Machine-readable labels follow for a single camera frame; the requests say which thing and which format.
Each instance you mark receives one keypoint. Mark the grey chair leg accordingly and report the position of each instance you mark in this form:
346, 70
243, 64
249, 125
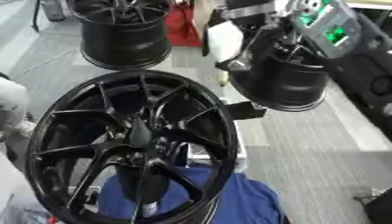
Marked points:
52, 10

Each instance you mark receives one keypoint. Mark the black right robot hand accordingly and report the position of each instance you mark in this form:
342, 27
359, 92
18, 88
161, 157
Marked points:
265, 38

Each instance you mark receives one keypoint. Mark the red bag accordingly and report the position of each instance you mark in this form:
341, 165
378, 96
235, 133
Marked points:
182, 27

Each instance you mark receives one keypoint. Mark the blue cloth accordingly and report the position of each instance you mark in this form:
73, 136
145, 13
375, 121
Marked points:
245, 201

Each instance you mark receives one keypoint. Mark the black wheel stand bracket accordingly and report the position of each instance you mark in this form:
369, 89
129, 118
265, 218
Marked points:
245, 110

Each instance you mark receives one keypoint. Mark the black wheel rim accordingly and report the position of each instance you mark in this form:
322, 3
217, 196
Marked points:
288, 87
125, 43

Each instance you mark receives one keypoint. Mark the large black spoked wheel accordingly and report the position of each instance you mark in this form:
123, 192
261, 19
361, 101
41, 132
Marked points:
104, 145

